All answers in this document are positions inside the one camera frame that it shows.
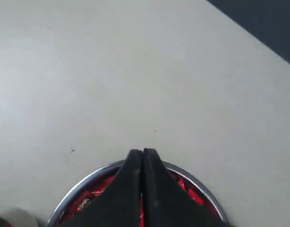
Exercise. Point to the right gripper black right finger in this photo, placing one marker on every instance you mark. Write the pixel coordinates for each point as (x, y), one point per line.
(174, 198)

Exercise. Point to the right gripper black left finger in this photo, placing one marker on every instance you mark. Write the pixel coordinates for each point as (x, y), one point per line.
(119, 205)

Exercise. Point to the steel bowl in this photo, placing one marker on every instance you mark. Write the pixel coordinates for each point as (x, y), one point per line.
(80, 195)

